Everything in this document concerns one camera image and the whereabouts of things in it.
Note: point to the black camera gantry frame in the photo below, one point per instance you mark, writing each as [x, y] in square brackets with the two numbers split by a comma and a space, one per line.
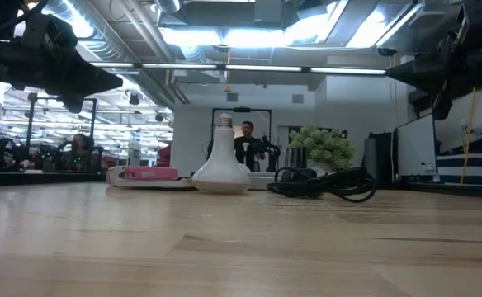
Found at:
[241, 109]
[30, 123]

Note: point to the navy white striped bin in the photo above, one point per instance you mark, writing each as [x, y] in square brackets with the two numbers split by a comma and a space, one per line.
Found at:
[472, 169]

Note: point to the black background robot arm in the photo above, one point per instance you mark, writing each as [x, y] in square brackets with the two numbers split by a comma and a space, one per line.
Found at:
[272, 154]
[6, 154]

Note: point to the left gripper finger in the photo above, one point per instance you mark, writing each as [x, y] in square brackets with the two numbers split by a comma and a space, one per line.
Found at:
[80, 87]
[80, 72]

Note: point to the grey overhead box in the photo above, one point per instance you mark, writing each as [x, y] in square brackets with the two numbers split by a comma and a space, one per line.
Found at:
[267, 10]

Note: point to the long ceiling strip light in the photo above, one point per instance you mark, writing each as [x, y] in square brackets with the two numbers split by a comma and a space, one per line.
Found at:
[261, 67]

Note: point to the person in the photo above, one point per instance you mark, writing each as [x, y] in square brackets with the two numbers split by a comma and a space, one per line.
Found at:
[82, 152]
[247, 144]

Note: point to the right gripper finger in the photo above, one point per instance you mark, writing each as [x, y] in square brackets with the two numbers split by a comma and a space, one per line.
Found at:
[431, 84]
[426, 66]

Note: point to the white board panel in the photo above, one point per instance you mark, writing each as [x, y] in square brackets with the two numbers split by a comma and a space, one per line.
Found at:
[416, 144]

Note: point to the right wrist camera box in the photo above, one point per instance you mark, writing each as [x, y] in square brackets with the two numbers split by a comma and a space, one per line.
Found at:
[472, 20]

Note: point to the pink flat box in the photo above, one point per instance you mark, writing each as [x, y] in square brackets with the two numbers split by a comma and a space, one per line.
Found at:
[150, 173]

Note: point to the green artificial potted plant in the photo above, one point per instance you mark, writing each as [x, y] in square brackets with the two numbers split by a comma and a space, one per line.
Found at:
[323, 144]

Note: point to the grey rectangular box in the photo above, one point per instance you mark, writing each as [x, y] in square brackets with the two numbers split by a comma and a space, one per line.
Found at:
[263, 180]

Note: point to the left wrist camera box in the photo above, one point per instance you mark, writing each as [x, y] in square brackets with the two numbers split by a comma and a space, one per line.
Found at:
[51, 33]

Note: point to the dark grey cabinet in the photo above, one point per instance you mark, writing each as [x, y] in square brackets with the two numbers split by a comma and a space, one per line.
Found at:
[379, 156]

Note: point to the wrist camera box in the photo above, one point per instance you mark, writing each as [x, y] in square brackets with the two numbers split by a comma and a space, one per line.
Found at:
[472, 20]
[51, 33]

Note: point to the white reflector lightbulb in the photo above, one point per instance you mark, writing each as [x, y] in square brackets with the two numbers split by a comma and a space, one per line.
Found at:
[221, 169]

